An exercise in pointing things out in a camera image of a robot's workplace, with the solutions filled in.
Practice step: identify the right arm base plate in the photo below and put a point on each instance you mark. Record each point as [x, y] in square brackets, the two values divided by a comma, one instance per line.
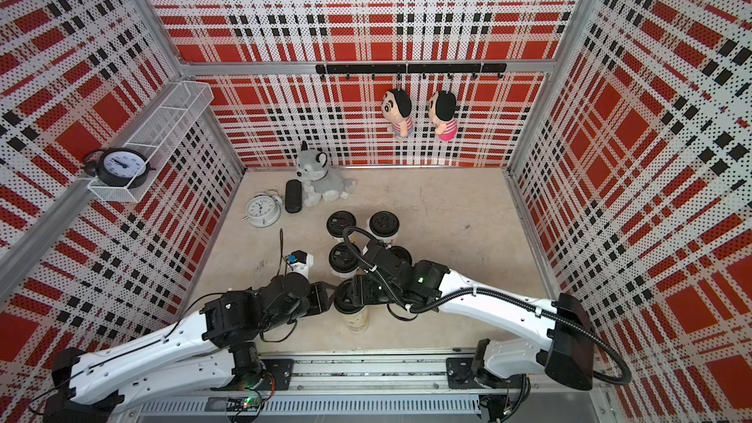
[461, 375]

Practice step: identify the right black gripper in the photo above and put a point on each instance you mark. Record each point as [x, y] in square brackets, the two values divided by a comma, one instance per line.
[362, 288]

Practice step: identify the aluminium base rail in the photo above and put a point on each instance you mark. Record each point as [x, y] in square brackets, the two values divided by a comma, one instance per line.
[379, 384]

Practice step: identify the white alarm clock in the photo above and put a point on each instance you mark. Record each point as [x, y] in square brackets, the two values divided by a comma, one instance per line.
[264, 209]

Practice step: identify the black glasses case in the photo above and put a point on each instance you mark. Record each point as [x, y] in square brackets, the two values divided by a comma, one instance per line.
[293, 196]

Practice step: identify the white wire basket shelf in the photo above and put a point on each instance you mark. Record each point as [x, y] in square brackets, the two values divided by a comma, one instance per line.
[158, 137]

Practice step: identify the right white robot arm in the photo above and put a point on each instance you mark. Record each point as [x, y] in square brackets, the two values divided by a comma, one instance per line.
[557, 337]

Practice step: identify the grey husky plush toy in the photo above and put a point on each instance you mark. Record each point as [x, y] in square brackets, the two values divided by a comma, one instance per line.
[321, 183]

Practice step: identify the hanging doll blue shorts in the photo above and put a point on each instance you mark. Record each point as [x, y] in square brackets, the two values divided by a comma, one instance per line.
[396, 107]

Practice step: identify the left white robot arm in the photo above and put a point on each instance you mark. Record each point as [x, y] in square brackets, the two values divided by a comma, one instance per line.
[213, 348]

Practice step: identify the black hook rail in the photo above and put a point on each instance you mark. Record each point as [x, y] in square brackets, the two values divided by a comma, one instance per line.
[410, 68]

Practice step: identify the hanging doll pink dress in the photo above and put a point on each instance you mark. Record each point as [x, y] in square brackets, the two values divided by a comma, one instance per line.
[442, 109]

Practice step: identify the black cup lid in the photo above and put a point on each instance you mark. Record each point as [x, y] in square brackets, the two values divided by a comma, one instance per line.
[344, 301]
[384, 225]
[341, 258]
[401, 253]
[338, 222]

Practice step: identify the black wall clock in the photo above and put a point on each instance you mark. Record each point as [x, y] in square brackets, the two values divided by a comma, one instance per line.
[117, 167]

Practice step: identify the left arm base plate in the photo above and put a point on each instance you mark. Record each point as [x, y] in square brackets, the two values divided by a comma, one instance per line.
[276, 375]

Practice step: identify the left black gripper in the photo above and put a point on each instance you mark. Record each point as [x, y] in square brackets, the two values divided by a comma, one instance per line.
[319, 297]

